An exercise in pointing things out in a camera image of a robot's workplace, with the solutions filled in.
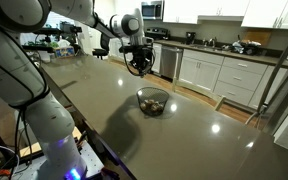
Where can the white upper kitchen cabinets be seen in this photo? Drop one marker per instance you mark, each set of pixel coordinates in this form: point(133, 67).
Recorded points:
point(224, 11)

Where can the white lower kitchen cabinets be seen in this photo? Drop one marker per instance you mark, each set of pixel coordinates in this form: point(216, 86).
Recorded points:
point(237, 78)

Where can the chrome sink faucet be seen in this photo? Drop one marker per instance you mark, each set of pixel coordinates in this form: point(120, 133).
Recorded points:
point(212, 41)

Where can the black office chair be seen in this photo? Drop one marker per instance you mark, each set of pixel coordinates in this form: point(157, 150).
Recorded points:
point(100, 50)

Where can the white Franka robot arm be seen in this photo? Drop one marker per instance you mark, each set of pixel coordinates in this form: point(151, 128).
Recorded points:
point(14, 73)

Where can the black coffee maker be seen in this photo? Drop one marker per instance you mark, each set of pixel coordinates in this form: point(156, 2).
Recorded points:
point(190, 37)

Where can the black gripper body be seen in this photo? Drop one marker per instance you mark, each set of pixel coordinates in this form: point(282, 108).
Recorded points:
point(140, 55)

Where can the dark kitchen countertop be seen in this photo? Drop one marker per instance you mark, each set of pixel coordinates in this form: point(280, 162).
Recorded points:
point(257, 57)

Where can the white kitchen cabinets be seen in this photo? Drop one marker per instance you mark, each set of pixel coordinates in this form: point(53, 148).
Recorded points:
point(224, 11)
point(237, 78)

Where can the perforated robot base platform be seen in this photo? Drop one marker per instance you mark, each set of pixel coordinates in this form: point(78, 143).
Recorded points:
point(90, 160)

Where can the white wooden chair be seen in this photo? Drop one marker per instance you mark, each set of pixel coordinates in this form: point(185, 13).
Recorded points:
point(197, 90)

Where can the clear plastic snack cup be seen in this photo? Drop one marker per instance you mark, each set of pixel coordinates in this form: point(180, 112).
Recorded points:
point(143, 106)
point(149, 102)
point(156, 107)

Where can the stainless steel dishwasher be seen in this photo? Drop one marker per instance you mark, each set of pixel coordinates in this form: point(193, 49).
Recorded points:
point(169, 61)

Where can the stainless steel refrigerator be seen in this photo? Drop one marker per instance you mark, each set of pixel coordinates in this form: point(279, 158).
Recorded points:
point(280, 66)

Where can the pile of dishes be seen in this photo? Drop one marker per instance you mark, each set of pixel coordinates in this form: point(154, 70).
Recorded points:
point(245, 46)

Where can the stainless steel microwave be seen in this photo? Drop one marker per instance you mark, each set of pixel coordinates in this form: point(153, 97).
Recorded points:
point(151, 9)

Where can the wooden cutting board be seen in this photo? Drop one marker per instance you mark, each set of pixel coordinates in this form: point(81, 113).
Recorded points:
point(257, 36)

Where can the small printed cardboard box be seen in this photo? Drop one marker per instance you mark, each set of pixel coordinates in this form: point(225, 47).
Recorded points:
point(64, 52)

